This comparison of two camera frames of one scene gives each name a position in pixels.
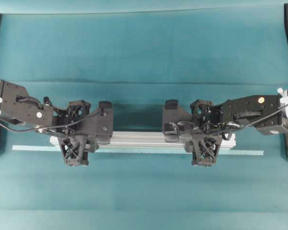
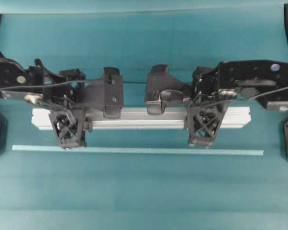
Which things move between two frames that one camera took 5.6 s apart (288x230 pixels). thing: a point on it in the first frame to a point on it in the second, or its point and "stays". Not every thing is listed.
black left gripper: x=77 y=117 to x=105 y=92
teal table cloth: x=132 y=55 stays
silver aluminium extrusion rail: x=146 y=140 to x=173 y=118
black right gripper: x=202 y=114 to x=206 y=83
